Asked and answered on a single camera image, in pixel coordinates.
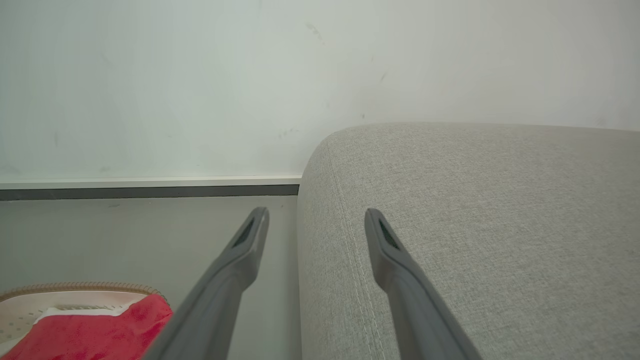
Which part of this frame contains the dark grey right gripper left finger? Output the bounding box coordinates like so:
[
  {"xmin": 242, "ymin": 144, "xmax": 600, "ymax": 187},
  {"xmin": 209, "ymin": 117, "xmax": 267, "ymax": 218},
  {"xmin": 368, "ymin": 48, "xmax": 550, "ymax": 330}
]
[{"xmin": 142, "ymin": 207, "xmax": 270, "ymax": 360}]

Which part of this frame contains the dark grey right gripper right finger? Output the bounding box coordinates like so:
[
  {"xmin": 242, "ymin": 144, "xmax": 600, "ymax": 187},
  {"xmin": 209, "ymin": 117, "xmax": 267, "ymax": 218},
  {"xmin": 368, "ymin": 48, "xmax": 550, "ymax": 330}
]
[{"xmin": 364, "ymin": 208, "xmax": 483, "ymax": 360}]

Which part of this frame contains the red and white clothing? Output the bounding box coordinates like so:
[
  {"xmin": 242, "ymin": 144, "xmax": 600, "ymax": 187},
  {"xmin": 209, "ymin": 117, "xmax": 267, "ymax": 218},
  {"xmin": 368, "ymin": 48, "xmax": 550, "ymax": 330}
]
[{"xmin": 0, "ymin": 293, "xmax": 174, "ymax": 360}]

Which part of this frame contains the white perforated laundry basket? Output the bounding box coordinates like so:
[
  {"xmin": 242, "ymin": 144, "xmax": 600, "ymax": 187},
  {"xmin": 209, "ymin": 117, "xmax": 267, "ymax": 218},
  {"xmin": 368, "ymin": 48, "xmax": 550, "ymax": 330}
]
[{"xmin": 0, "ymin": 281, "xmax": 170, "ymax": 360}]

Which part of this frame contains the light grey fabric sofa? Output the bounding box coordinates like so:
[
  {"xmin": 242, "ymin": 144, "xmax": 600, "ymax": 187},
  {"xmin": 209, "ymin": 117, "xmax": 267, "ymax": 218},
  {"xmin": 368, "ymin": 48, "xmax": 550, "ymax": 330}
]
[{"xmin": 297, "ymin": 122, "xmax": 640, "ymax": 360}]

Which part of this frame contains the white and grey baseboard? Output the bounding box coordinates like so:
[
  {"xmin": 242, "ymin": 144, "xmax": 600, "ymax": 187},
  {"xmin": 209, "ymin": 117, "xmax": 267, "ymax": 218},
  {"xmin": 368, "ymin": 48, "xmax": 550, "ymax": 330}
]
[{"xmin": 0, "ymin": 175, "xmax": 303, "ymax": 202}]

